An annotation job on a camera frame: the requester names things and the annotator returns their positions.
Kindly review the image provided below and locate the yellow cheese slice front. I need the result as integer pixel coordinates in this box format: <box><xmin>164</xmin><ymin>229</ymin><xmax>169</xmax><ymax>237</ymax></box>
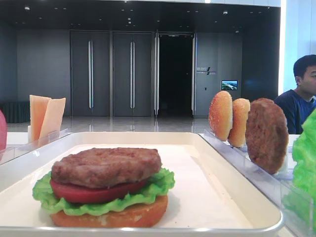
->
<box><xmin>39</xmin><ymin>98</ymin><xmax>66</xmax><ymax>146</ymax></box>

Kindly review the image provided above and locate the lettuce leaf on burger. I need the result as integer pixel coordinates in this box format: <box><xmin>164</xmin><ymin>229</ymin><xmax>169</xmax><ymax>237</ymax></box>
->
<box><xmin>32</xmin><ymin>168</ymin><xmax>175</xmax><ymax>216</ymax></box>

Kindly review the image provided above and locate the meat patty on burger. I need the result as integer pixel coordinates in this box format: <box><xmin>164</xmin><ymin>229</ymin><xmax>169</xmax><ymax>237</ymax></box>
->
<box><xmin>51</xmin><ymin>147</ymin><xmax>161</xmax><ymax>188</ymax></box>

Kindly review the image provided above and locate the standing meat patty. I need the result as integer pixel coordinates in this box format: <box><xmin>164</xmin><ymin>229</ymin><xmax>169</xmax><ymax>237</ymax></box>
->
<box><xmin>245</xmin><ymin>98</ymin><xmax>289</xmax><ymax>174</ymax></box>

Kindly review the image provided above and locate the tomato slice on burger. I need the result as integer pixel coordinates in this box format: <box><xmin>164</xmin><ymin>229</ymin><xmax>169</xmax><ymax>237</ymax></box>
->
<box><xmin>49</xmin><ymin>179</ymin><xmax>148</xmax><ymax>204</ymax></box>

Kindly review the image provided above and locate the orange cheese slice back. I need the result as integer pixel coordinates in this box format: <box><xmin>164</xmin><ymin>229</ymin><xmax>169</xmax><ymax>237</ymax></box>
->
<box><xmin>30</xmin><ymin>95</ymin><xmax>51</xmax><ymax>142</ymax></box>

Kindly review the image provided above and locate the red tomato slice standing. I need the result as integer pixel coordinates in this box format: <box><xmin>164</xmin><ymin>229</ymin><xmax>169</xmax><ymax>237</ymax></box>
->
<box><xmin>0</xmin><ymin>111</ymin><xmax>7</xmax><ymax>150</ymax></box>

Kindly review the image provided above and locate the standing green lettuce leaf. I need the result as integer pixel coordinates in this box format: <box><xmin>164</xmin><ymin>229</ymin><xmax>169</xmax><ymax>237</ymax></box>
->
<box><xmin>283</xmin><ymin>111</ymin><xmax>316</xmax><ymax>231</ymax></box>

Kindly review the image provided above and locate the far standing bun half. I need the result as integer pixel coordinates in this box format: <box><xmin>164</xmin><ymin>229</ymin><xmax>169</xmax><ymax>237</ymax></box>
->
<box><xmin>209</xmin><ymin>91</ymin><xmax>233</xmax><ymax>141</ymax></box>

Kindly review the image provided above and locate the standing bun half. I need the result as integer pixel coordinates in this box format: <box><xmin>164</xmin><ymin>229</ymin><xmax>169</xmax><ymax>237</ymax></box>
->
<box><xmin>209</xmin><ymin>91</ymin><xmax>233</xmax><ymax>141</ymax></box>
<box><xmin>228</xmin><ymin>98</ymin><xmax>250</xmax><ymax>148</ymax></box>

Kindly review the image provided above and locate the near standing bun half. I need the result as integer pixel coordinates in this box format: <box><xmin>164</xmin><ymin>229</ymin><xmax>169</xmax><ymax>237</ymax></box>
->
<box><xmin>228</xmin><ymin>98</ymin><xmax>250</xmax><ymax>148</ymax></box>

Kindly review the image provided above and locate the white rectangular tray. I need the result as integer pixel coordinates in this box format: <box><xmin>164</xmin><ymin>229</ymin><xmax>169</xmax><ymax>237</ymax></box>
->
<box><xmin>0</xmin><ymin>132</ymin><xmax>284</xmax><ymax>237</ymax></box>

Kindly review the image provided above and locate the bottom bun on tray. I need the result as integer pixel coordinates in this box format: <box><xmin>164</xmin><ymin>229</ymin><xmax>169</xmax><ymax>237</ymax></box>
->
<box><xmin>50</xmin><ymin>196</ymin><xmax>168</xmax><ymax>228</ymax></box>

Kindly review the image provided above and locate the man in blue shirt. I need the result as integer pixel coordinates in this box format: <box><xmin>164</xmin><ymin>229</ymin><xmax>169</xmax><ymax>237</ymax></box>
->
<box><xmin>274</xmin><ymin>54</ymin><xmax>316</xmax><ymax>134</ymax></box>

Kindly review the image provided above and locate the small wall screen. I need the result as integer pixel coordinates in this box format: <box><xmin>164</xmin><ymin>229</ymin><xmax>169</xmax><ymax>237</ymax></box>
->
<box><xmin>221</xmin><ymin>80</ymin><xmax>238</xmax><ymax>90</ymax></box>

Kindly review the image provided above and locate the clear left long rail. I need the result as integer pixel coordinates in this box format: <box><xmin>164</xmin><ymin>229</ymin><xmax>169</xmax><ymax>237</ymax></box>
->
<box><xmin>0</xmin><ymin>129</ymin><xmax>70</xmax><ymax>165</ymax></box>

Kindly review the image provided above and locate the clear long rail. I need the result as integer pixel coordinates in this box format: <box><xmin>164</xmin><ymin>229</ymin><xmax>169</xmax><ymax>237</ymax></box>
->
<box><xmin>0</xmin><ymin>129</ymin><xmax>70</xmax><ymax>165</ymax></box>
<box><xmin>202</xmin><ymin>129</ymin><xmax>316</xmax><ymax>237</ymax></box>

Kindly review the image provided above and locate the clear right long rail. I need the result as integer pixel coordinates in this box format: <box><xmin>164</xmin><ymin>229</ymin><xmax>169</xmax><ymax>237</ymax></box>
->
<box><xmin>202</xmin><ymin>129</ymin><xmax>316</xmax><ymax>237</ymax></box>

